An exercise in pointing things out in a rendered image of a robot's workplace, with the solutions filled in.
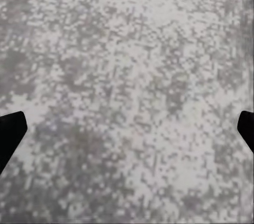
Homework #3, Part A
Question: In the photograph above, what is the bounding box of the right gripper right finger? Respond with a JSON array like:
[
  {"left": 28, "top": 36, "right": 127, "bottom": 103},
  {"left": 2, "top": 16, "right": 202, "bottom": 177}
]
[{"left": 237, "top": 111, "right": 254, "bottom": 153}]

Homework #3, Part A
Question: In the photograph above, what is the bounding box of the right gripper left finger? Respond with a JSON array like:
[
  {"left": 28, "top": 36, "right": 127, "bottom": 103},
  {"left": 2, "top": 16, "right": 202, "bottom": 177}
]
[{"left": 0, "top": 111, "right": 28, "bottom": 174}]

